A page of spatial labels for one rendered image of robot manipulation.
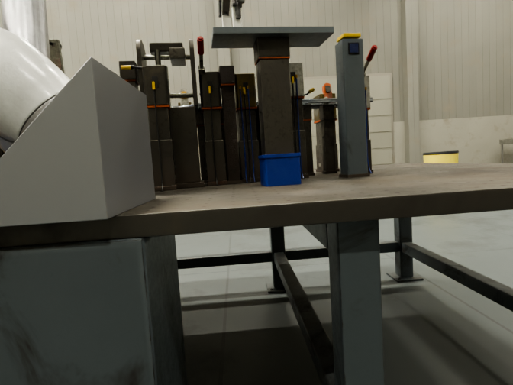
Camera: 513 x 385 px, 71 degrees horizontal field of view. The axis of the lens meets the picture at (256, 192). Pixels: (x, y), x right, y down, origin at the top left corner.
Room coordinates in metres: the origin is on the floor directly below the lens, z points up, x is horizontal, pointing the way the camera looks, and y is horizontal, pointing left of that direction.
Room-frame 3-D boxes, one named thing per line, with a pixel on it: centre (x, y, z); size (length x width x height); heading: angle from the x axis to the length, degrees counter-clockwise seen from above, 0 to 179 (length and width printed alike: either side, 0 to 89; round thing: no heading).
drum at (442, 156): (5.21, -2.67, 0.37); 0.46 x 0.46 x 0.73
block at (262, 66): (1.18, -0.08, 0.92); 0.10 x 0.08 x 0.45; 99
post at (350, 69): (1.22, -0.33, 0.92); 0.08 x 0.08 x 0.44; 9
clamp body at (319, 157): (1.77, -0.35, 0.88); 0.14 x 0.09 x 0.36; 9
